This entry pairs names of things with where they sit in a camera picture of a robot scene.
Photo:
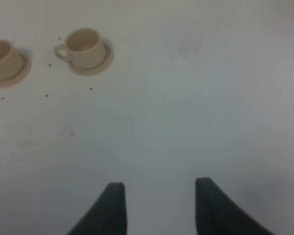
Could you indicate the beige left teacup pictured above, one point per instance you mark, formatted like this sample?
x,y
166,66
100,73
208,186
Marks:
x,y
11,62

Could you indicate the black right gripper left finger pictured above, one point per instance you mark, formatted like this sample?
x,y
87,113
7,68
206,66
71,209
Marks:
x,y
107,216

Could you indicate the beige right cup saucer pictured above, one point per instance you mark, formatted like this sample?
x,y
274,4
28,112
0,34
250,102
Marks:
x,y
98,69

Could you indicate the beige teacup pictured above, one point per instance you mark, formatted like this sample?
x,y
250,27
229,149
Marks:
x,y
83,48
11,62

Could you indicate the beige right teacup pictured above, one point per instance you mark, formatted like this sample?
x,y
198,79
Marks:
x,y
83,48

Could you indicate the beige left cup saucer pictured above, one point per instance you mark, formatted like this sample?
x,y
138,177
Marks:
x,y
20,76

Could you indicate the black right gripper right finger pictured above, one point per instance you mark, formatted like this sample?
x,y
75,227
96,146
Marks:
x,y
217,214

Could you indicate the beige cup saucer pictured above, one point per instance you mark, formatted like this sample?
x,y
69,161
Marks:
x,y
20,76
98,69

